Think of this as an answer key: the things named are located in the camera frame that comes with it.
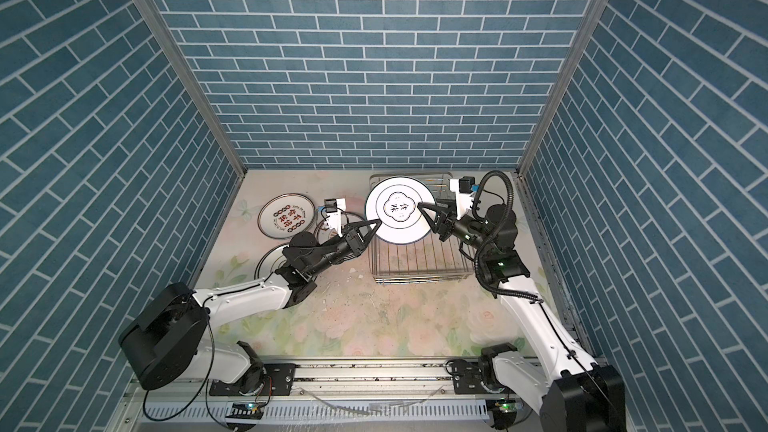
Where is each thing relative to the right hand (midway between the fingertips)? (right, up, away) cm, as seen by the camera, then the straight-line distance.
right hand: (420, 202), depth 70 cm
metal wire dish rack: (+5, -19, +25) cm, 32 cm away
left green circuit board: (-42, -51, +2) cm, 66 cm away
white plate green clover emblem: (-46, -19, +23) cm, 54 cm away
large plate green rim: (-46, -5, +35) cm, 58 cm away
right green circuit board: (+21, -50, +1) cm, 54 cm away
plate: (-6, 0, +1) cm, 6 cm away
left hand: (-9, -6, +2) cm, 11 cm away
